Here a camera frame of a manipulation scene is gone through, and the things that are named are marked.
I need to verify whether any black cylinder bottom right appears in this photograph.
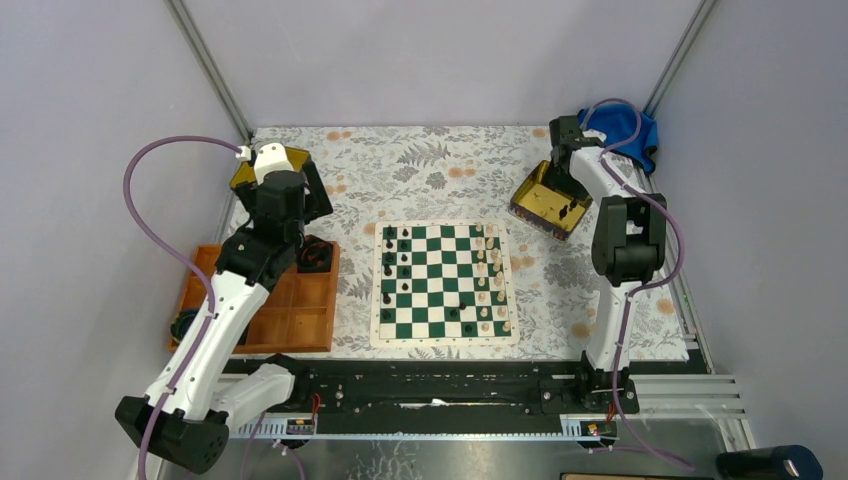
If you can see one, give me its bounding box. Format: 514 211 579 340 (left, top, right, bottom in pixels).
716 445 824 480

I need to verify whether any green white chess board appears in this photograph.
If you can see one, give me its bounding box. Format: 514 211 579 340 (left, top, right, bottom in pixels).
369 219 520 348

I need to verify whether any orange compartment tray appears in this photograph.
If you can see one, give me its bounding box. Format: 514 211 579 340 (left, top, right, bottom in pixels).
166 241 342 355

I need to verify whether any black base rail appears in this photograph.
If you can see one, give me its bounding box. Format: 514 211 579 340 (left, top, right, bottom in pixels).
269 356 638 415

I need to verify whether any empty gold tin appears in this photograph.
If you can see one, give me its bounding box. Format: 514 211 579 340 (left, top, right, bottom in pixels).
229 143 311 189

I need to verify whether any floral table mat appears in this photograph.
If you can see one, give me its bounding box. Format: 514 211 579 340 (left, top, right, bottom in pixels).
213 125 692 363

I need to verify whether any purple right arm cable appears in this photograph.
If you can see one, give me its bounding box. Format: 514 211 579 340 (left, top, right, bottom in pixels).
580 97 696 473

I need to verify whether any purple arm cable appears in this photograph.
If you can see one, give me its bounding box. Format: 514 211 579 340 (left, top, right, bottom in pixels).
123 136 253 480
580 97 696 473

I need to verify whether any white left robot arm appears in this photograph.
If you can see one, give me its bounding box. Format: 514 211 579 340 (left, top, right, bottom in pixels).
115 135 333 479

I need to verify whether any gold tin with chess pieces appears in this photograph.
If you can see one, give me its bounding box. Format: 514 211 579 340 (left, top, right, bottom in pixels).
508 160 593 241

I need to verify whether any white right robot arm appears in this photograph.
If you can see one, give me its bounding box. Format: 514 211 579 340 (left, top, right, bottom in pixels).
549 115 666 412

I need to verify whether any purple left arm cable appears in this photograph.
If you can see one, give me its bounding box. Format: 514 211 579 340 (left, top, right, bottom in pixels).
123 136 253 480

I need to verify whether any blue cloth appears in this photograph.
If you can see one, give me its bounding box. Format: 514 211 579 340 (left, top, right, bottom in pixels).
586 103 659 175

